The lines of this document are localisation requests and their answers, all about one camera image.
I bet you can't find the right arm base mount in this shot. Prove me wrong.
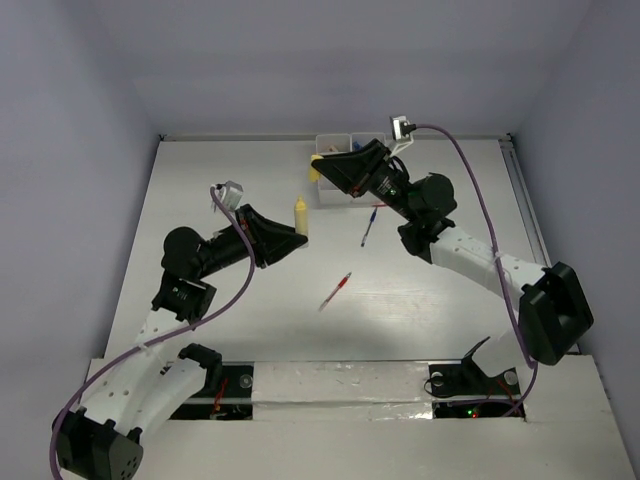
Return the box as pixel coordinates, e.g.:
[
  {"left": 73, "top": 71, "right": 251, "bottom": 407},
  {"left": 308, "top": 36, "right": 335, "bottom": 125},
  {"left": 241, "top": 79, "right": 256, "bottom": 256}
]
[{"left": 423, "top": 338, "right": 526, "bottom": 419}]

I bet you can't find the left white compartment organizer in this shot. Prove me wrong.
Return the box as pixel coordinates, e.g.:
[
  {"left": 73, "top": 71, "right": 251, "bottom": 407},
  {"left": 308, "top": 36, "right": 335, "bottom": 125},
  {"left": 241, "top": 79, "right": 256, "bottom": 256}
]
[{"left": 315, "top": 133, "right": 353, "bottom": 206}]

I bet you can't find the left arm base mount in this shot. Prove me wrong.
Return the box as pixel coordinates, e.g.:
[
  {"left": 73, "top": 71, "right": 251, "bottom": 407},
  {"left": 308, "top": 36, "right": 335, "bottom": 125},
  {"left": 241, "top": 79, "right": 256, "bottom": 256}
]
[{"left": 170, "top": 343, "right": 254, "bottom": 421}]

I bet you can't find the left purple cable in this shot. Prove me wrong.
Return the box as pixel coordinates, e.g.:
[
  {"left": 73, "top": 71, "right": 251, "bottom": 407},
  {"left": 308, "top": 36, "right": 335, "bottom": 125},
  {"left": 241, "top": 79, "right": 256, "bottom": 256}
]
[{"left": 49, "top": 184, "right": 257, "bottom": 474}]

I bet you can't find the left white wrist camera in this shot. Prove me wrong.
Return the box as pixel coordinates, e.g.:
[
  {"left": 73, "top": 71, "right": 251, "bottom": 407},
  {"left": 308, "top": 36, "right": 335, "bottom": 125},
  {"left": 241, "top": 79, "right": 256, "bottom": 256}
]
[{"left": 209, "top": 181, "right": 244, "bottom": 212}]

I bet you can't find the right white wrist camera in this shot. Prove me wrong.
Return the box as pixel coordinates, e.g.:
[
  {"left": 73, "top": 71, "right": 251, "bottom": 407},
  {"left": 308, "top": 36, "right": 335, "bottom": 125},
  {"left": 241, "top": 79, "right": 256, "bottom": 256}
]
[{"left": 388, "top": 116, "right": 417, "bottom": 156}]

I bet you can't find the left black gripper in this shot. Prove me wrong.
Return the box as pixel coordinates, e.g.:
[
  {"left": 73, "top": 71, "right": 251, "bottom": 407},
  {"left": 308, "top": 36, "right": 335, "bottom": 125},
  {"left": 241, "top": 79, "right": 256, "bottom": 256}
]
[{"left": 195, "top": 204, "right": 306, "bottom": 279}]

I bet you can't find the yellow highlighter cap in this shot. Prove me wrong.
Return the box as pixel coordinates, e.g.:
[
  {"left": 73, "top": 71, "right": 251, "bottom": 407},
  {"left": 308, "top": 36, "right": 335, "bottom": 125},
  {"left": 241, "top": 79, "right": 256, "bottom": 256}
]
[{"left": 309, "top": 154, "right": 323, "bottom": 183}]

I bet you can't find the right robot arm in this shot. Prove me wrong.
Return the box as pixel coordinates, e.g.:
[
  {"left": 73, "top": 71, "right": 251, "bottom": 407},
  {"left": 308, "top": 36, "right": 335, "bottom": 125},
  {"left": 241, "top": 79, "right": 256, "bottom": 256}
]
[{"left": 311, "top": 139, "right": 594, "bottom": 392}]

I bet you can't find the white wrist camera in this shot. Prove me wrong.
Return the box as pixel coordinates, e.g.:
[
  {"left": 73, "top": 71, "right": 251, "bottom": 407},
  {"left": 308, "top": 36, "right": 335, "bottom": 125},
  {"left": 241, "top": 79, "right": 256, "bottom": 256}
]
[
  {"left": 209, "top": 181, "right": 244, "bottom": 212},
  {"left": 388, "top": 116, "right": 417, "bottom": 156}
]

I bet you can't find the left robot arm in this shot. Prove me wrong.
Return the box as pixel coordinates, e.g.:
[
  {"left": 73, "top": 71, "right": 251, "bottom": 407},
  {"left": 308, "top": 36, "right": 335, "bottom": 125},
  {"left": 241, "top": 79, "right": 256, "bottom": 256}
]
[{"left": 49, "top": 205, "right": 308, "bottom": 479}]

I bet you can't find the red gel pen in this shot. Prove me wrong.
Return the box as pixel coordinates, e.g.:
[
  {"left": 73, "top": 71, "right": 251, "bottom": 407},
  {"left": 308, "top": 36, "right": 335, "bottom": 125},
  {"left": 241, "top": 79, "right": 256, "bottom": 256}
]
[{"left": 318, "top": 271, "right": 352, "bottom": 312}]

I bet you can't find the blue gel pen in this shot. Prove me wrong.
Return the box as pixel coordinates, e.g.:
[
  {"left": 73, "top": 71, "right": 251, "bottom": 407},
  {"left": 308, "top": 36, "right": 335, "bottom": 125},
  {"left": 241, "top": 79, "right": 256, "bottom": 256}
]
[{"left": 360, "top": 206, "right": 378, "bottom": 248}]

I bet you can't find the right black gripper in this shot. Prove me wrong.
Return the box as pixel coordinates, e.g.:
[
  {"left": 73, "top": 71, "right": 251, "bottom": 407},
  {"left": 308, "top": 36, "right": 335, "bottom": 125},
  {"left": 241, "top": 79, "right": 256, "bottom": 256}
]
[{"left": 313, "top": 138, "right": 420, "bottom": 221}]

